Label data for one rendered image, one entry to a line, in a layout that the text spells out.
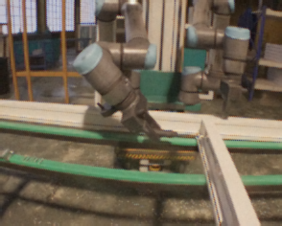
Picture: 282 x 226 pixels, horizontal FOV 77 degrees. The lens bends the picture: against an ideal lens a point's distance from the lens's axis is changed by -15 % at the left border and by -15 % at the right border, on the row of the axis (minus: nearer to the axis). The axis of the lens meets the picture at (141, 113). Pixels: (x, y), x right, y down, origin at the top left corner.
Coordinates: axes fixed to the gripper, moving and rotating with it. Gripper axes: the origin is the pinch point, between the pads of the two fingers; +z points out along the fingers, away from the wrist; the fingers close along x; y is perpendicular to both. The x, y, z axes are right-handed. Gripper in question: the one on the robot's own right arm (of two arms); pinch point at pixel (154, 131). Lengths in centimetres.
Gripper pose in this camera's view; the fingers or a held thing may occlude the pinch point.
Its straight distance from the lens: 69.4
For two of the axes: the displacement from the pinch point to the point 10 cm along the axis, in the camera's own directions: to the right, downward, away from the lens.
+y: 8.0, -4.0, -4.5
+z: 5.9, 6.6, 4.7
